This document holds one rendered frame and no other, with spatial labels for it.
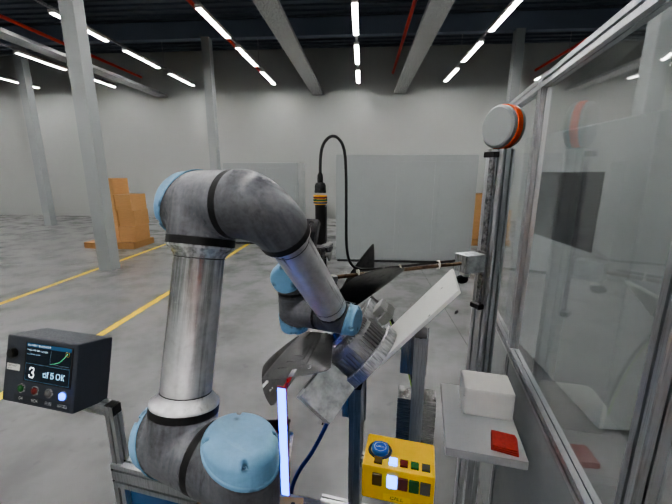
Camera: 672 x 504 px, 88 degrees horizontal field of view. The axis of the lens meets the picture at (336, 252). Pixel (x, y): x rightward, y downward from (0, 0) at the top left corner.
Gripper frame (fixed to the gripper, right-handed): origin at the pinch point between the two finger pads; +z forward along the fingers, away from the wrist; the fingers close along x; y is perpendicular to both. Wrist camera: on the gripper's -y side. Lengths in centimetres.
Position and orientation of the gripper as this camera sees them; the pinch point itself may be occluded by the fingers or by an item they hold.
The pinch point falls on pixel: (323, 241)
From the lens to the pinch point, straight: 115.7
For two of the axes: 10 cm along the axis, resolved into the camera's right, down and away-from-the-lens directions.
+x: 9.7, 0.5, -2.4
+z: 2.4, -2.2, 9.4
